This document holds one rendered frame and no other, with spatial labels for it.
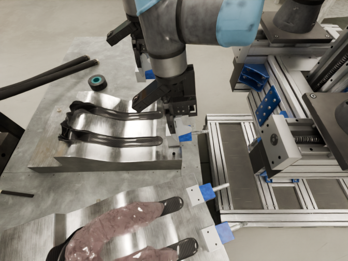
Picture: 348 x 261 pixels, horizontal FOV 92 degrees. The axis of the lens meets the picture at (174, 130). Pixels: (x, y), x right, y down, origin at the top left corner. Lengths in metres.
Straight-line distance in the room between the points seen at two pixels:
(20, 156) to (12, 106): 1.68
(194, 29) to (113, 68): 0.77
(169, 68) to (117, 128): 0.34
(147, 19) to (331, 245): 1.70
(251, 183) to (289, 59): 0.80
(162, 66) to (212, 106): 1.55
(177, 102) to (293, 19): 0.60
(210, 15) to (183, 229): 0.48
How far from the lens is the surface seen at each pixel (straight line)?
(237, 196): 1.26
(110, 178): 0.64
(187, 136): 0.51
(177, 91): 0.40
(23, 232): 0.59
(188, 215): 0.53
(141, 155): 0.55
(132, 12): 0.58
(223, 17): 0.27
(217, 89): 2.05
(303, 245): 1.63
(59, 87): 1.01
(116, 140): 0.60
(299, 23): 0.86
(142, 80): 0.72
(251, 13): 0.27
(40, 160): 0.71
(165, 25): 0.30
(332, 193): 1.59
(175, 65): 0.34
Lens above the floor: 1.38
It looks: 57 degrees down
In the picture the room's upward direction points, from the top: straight up
